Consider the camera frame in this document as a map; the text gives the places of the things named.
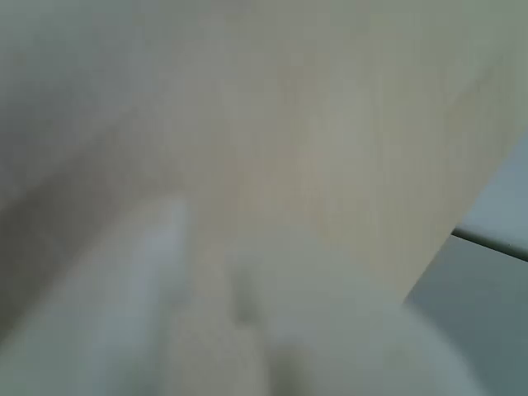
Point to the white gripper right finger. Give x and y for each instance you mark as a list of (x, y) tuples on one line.
[(330, 350)]

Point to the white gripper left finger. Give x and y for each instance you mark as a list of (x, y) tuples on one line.
[(123, 313)]

